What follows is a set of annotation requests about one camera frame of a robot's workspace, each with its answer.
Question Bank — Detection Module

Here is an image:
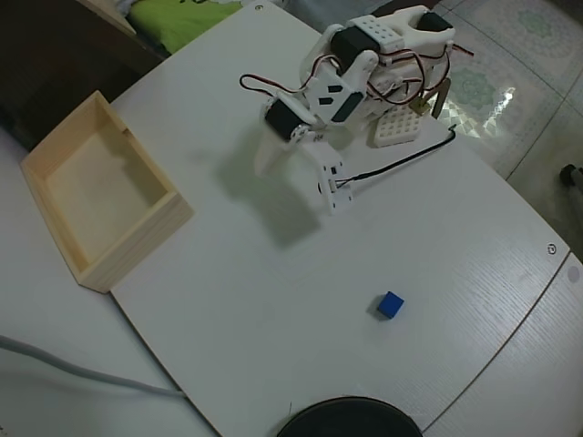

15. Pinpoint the thick gray cable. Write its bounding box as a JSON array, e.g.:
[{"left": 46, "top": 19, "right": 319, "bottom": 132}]
[{"left": 0, "top": 335, "right": 186, "bottom": 400}]

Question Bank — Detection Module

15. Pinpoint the green cloth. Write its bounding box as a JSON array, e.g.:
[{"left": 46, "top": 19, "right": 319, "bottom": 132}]
[{"left": 127, "top": 0, "right": 254, "bottom": 54}]

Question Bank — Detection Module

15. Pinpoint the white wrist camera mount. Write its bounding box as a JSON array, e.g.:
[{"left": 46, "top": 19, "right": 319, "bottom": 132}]
[{"left": 305, "top": 139, "right": 355, "bottom": 216}]

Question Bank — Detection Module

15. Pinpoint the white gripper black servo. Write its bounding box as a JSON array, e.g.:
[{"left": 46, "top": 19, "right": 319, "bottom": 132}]
[{"left": 253, "top": 72, "right": 366, "bottom": 178}]

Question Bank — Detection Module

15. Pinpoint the thin black camera cable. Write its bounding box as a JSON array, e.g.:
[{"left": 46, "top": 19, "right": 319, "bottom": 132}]
[{"left": 336, "top": 126, "right": 459, "bottom": 188}]

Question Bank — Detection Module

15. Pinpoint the light wooden box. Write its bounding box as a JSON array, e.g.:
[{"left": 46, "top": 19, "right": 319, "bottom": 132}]
[{"left": 20, "top": 89, "right": 195, "bottom": 293}]

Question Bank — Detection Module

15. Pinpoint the black round stand base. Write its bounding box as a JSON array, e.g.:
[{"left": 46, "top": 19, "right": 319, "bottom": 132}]
[{"left": 275, "top": 396, "right": 423, "bottom": 437}]

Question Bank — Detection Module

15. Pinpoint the white wooden board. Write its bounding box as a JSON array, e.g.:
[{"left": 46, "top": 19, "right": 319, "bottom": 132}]
[{"left": 108, "top": 0, "right": 573, "bottom": 437}]

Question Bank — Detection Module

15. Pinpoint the brass table clamp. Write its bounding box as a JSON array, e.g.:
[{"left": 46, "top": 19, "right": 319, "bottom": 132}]
[{"left": 411, "top": 76, "right": 452, "bottom": 120}]

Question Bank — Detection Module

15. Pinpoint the small blue cube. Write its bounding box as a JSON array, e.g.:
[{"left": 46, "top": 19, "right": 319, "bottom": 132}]
[{"left": 375, "top": 290, "right": 405, "bottom": 320}]

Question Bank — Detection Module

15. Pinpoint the black tripod foot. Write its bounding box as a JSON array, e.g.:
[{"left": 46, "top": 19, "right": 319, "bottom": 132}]
[{"left": 559, "top": 163, "right": 583, "bottom": 188}]

